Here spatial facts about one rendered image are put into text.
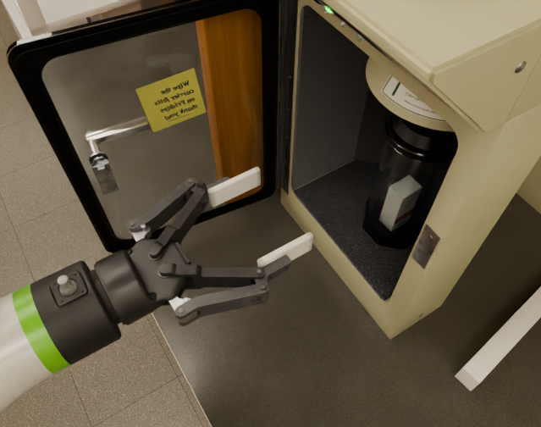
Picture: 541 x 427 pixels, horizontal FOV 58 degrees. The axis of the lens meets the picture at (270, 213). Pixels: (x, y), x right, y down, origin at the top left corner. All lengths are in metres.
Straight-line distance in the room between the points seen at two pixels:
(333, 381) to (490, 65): 0.55
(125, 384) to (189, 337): 1.03
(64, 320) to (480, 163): 0.41
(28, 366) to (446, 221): 0.44
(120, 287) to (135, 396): 1.31
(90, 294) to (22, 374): 0.09
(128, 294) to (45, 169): 1.95
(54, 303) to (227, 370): 0.35
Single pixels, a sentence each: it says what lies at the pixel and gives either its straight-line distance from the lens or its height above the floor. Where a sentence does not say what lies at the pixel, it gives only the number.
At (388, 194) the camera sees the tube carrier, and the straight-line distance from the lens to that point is 0.72.
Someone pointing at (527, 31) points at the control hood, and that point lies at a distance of 0.36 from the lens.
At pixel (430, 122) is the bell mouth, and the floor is 1.32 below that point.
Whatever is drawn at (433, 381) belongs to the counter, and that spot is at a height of 0.94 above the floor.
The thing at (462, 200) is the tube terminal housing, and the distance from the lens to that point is 0.52.
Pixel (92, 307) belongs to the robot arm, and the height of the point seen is 1.26.
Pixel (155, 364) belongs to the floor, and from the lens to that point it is 1.83.
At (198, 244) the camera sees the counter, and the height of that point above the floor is 0.94.
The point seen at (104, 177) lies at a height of 1.19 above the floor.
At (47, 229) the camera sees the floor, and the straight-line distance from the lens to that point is 2.23.
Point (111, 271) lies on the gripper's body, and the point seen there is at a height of 1.26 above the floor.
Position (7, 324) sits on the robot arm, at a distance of 0.52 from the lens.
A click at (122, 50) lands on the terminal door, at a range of 0.59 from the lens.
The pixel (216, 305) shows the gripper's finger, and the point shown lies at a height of 1.23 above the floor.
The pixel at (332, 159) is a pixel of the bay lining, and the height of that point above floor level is 1.05.
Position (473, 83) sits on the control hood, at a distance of 0.35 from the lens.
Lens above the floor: 1.69
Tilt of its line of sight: 55 degrees down
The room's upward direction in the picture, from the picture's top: straight up
